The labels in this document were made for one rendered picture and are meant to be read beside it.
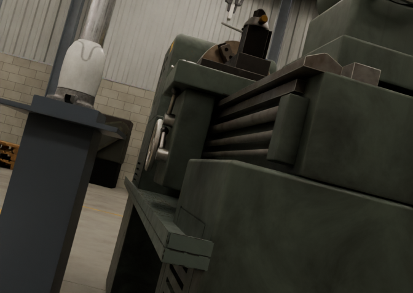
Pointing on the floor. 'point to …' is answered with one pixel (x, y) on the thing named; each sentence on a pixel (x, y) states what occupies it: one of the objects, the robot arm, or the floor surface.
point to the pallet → (8, 153)
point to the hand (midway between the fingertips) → (230, 11)
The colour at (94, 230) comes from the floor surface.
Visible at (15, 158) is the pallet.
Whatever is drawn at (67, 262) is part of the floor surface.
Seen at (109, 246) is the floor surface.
